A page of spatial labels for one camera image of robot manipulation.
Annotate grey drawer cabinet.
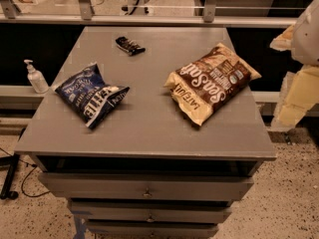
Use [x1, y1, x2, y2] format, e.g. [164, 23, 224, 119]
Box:
[16, 26, 275, 239]

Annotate brown sea salt chip bag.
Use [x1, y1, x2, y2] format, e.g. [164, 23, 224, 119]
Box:
[164, 43, 261, 126]

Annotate metal railing frame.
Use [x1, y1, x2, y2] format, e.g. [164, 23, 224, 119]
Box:
[0, 0, 319, 29]

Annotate black floor cable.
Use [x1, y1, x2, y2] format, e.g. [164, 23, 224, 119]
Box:
[0, 146, 51, 198]

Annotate blue kettle chip bag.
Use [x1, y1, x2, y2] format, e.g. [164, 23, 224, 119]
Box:
[55, 64, 130, 129]

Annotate white pump sanitizer bottle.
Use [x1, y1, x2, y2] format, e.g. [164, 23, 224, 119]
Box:
[24, 60, 49, 94]

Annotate black stand leg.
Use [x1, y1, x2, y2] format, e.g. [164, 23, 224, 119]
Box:
[0, 154, 19, 200]

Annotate rxbar chocolate bar wrapper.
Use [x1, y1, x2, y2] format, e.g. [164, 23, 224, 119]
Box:
[116, 37, 146, 56]

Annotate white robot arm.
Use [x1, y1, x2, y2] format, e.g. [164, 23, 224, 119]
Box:
[270, 0, 319, 131]

